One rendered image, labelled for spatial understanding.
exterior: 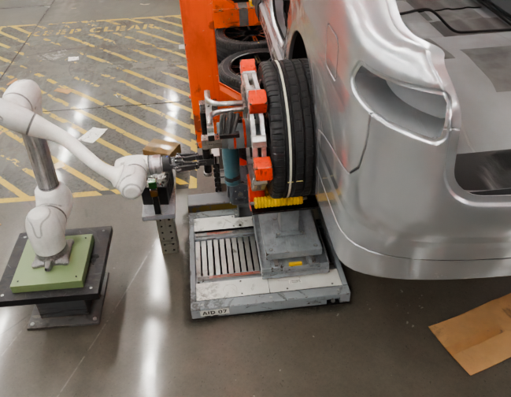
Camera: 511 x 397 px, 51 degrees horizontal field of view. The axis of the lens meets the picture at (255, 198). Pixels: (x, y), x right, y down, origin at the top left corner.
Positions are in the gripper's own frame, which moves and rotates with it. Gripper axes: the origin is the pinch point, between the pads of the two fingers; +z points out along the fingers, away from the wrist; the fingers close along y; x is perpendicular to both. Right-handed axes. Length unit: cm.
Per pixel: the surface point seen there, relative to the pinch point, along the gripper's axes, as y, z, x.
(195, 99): -60, -4, 1
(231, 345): 41, 3, -83
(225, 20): -253, 24, -25
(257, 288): 13, 19, -75
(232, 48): -219, 27, -36
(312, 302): 23, 47, -80
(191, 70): -60, -4, 18
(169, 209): -14.2, -22.3, -38.0
